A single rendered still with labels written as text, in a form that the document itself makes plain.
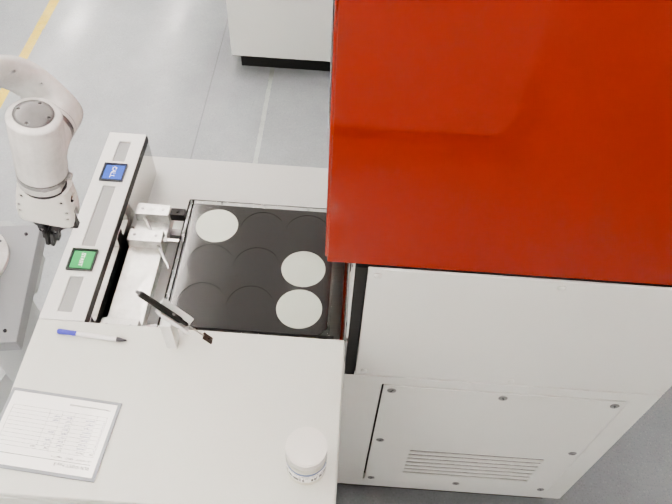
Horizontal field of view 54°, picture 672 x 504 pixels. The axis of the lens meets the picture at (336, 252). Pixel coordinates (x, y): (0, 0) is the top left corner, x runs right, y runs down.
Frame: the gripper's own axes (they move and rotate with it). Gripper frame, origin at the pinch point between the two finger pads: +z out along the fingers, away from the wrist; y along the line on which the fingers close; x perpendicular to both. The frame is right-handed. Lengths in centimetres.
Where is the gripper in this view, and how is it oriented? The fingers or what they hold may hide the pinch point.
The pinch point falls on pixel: (51, 233)
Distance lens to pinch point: 139.8
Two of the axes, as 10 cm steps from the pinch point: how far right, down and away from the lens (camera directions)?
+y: -9.7, -1.9, -1.6
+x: -0.6, 8.0, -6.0
